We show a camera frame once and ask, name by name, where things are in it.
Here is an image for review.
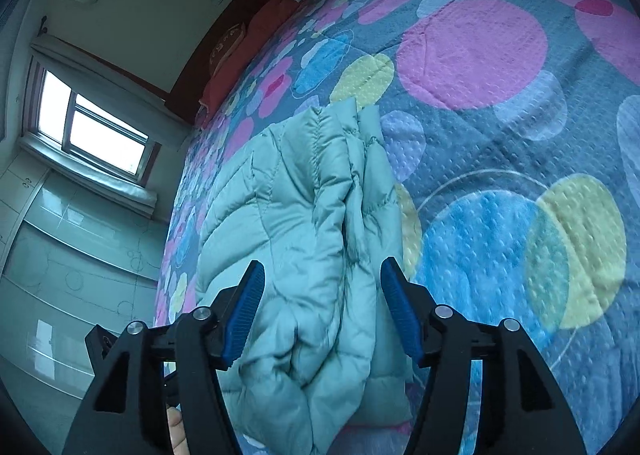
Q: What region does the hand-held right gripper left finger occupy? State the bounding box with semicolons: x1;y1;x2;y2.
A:
61;259;266;455

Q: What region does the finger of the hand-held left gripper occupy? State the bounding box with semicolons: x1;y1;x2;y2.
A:
84;320;121;363

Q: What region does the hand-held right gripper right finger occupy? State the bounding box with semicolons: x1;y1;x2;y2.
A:
381;257;588;455

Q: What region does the teal quilted down jacket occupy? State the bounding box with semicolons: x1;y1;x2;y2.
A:
194;102;416;455

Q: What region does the person's left hand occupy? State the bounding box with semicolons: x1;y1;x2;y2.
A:
165;405;190;455

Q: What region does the glossy circle-pattern wardrobe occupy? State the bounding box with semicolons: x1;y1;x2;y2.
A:
0;155;176;436

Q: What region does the circle-print bedspread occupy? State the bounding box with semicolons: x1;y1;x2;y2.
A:
152;0;640;455

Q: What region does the window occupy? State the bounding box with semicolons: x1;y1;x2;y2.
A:
37;68;153;181

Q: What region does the brown printed cushion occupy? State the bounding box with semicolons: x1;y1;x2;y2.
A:
207;22;248;66

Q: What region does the red pillow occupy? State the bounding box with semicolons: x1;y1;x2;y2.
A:
197;0;301;111

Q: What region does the dark wooden headboard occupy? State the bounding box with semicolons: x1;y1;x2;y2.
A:
165;0;301;123

